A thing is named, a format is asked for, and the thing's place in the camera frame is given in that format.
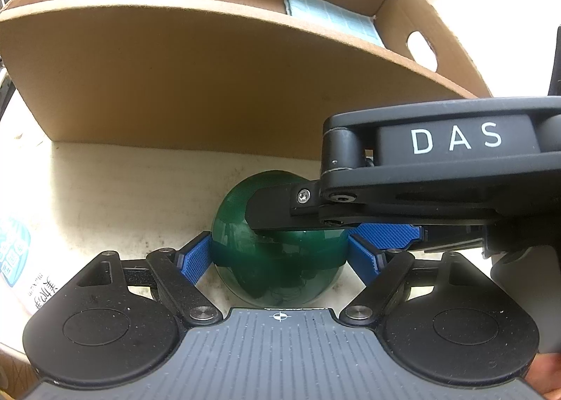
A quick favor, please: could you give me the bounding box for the teal striped cloth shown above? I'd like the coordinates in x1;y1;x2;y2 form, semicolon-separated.
283;0;385;48

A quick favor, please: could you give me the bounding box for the brown cardboard box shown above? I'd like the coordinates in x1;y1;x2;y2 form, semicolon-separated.
1;0;490;160

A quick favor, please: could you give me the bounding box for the dark green ball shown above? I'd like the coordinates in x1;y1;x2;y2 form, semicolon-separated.
210;170;349;308

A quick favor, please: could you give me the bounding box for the pink blue cream tube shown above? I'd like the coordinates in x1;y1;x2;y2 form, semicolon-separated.
1;219;59;316

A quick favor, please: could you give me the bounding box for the person's right hand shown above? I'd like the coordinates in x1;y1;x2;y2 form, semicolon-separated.
525;353;561;400

